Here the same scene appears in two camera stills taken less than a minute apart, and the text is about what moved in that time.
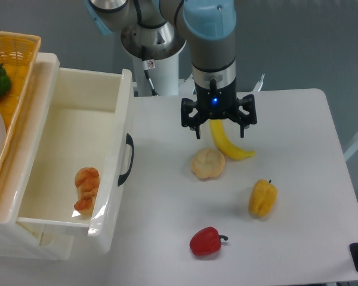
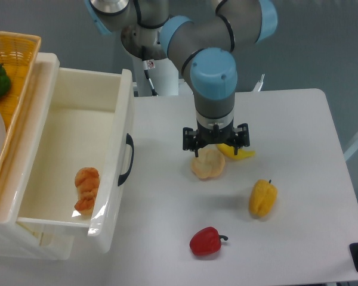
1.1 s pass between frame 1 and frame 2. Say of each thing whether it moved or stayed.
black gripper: moved
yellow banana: stayed
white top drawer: stayed
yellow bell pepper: stayed
